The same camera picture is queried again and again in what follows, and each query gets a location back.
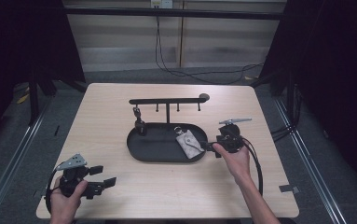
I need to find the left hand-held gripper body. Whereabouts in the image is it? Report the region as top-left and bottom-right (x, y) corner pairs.
(55, 153), (105, 200)

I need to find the person's left hand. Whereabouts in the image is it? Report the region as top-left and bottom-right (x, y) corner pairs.
(48, 178), (89, 224)

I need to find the black curtain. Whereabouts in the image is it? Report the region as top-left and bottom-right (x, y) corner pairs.
(258, 0), (357, 197)
(0, 0), (87, 150)

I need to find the bundle of black cables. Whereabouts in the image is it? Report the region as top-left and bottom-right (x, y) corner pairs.
(269, 85), (302, 143)

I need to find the grey key pouch with ring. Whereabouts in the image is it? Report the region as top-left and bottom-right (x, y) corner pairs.
(173, 125), (206, 160)

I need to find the hand-held gripper cable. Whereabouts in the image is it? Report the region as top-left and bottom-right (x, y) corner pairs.
(241, 137), (265, 197)
(44, 167), (61, 214)

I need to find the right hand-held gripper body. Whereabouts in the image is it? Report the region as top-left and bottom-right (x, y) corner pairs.
(217, 117), (253, 154)

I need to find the black horizontal metal bar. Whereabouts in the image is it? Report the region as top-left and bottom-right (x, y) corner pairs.
(63, 7), (285, 21)

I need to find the person's right hand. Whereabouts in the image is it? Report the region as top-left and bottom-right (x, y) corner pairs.
(213, 143), (252, 185)

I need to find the left hand-held gripper cable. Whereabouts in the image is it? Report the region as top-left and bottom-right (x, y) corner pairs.
(44, 167), (61, 214)

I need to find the black car key with carabiner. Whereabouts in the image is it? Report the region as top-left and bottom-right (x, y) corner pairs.
(131, 105), (148, 136)

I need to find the black power cable on floor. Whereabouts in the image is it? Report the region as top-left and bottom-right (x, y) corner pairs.
(154, 15), (265, 86)

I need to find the metal floor rail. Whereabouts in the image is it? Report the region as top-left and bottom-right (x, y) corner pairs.
(0, 94), (53, 224)
(273, 96), (350, 224)

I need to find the white wall socket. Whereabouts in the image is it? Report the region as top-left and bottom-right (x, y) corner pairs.
(150, 0), (174, 9)

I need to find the right hand-held gripper cable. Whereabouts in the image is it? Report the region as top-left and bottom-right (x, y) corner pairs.
(241, 137), (265, 197)

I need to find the grey tape strip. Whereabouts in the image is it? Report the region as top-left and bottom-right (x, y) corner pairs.
(278, 184), (301, 194)

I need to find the black key rack with tray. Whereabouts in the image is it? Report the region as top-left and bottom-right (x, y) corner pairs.
(126, 92), (211, 163)

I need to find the yellow tape piece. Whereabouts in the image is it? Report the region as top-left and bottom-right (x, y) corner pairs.
(16, 92), (31, 105)

